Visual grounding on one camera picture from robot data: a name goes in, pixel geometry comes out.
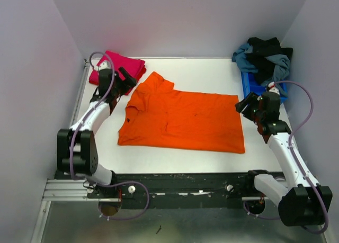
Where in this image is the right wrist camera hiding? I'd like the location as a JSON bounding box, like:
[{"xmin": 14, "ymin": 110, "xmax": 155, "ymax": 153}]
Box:
[{"xmin": 266, "ymin": 82, "xmax": 280, "ymax": 95}]

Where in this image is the folded red t-shirt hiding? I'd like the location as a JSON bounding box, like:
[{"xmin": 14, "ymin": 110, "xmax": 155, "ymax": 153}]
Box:
[{"xmin": 89, "ymin": 66, "xmax": 146, "ymax": 85}]

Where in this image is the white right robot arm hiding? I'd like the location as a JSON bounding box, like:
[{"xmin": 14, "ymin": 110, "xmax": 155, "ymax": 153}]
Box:
[{"xmin": 235, "ymin": 89, "xmax": 333, "ymax": 230}]

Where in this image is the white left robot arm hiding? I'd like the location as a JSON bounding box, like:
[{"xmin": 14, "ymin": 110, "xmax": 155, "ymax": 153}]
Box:
[{"xmin": 57, "ymin": 67, "xmax": 137, "ymax": 198}]

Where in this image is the black crumpled t-shirt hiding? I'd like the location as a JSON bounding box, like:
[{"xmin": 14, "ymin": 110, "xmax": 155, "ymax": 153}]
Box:
[{"xmin": 246, "ymin": 37, "xmax": 293, "ymax": 86}]

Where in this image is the grey-blue crumpled t-shirt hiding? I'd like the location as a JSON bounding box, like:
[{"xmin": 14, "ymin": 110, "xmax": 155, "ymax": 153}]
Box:
[{"xmin": 231, "ymin": 43, "xmax": 293, "ymax": 86}]

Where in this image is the folded pink t-shirt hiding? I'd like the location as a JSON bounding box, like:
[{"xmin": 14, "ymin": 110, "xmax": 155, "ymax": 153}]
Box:
[{"xmin": 96, "ymin": 51, "xmax": 145, "ymax": 71}]

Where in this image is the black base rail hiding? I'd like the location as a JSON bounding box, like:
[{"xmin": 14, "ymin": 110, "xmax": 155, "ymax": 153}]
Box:
[{"xmin": 87, "ymin": 173, "xmax": 267, "ymax": 213}]

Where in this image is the aluminium frame rail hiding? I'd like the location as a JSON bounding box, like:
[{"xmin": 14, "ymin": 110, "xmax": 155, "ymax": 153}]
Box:
[{"xmin": 42, "ymin": 176, "xmax": 324, "ymax": 201}]

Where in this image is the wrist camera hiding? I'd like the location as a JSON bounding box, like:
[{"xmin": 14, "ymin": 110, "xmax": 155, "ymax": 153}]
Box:
[
  {"xmin": 266, "ymin": 82, "xmax": 280, "ymax": 95},
  {"xmin": 98, "ymin": 60, "xmax": 112, "ymax": 71}
]

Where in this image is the blue plastic bin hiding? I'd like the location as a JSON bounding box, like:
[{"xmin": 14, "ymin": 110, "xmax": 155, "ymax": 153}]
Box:
[{"xmin": 240, "ymin": 70, "xmax": 289, "ymax": 105}]

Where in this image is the orange t-shirt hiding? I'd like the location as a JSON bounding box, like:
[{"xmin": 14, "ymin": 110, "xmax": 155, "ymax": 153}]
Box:
[{"xmin": 118, "ymin": 72, "xmax": 245, "ymax": 154}]

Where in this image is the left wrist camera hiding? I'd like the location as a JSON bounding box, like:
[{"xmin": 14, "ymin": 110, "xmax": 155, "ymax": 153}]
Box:
[{"xmin": 98, "ymin": 60, "xmax": 112, "ymax": 71}]

